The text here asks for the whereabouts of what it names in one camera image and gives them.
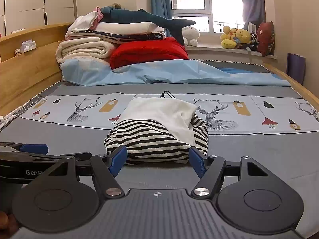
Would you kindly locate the small figurine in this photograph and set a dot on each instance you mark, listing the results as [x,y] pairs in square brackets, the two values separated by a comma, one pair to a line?
[17,52]

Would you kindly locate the white wardrobe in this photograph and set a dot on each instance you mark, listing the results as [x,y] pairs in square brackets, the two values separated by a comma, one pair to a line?
[25,0]

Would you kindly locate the cream folded blanket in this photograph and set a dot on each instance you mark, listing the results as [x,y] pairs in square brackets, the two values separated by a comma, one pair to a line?
[84,48]

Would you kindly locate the purple board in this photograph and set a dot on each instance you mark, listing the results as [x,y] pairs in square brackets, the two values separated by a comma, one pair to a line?
[296,67]

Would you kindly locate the teal shark plush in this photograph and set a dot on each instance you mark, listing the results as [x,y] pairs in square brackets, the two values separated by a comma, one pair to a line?
[139,17]

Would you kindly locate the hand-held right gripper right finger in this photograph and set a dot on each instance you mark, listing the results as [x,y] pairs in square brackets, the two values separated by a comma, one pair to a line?
[197,163]

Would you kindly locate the deer printed bed cover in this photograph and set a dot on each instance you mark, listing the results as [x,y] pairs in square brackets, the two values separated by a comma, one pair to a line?
[62,104]

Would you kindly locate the light blue sheet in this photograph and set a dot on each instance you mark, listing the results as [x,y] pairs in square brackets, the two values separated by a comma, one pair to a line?
[162,72]

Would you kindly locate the white power strip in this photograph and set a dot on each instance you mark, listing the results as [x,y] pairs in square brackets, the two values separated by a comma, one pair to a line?
[2,119]

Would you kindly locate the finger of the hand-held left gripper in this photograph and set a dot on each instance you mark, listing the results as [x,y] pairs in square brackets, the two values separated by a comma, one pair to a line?
[35,148]
[44,158]

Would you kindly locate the red quilt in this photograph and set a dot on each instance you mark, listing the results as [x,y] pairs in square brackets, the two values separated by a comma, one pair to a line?
[149,51]

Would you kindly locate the pink cloth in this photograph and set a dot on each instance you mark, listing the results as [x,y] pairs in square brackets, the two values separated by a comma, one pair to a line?
[96,23]

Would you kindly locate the navy dotted folded blanket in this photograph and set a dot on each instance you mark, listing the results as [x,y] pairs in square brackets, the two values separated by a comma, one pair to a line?
[139,36]

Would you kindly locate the tissue pack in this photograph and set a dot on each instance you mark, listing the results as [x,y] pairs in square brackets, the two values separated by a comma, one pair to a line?
[28,46]

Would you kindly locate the white folded cloth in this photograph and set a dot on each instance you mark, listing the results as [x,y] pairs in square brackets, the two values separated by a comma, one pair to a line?
[79,25]

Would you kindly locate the yellow plush toy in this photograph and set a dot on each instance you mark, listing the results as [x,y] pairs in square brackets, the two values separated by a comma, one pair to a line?
[228,38]
[243,37]

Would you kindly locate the black white striped hooded garment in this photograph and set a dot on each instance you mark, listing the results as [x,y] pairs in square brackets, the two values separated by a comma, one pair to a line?
[154,134]

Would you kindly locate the white plush toy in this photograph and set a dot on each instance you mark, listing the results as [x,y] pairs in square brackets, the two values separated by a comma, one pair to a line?
[190,36]

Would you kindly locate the grey mattress pad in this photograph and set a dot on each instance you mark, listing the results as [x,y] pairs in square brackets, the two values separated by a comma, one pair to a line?
[62,139]

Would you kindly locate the brown plush toy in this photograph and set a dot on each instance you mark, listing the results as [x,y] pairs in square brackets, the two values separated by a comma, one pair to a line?
[116,5]

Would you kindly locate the dark red cushion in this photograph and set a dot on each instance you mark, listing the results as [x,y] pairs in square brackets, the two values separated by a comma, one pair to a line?
[265,38]

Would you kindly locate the striped plush toy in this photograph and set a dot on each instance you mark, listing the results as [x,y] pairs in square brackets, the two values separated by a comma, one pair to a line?
[254,41]

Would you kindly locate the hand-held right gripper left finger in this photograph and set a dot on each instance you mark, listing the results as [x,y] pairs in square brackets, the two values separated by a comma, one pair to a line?
[119,158]

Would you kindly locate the person's left hand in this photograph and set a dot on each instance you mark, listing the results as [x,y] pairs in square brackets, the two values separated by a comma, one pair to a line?
[5,225]

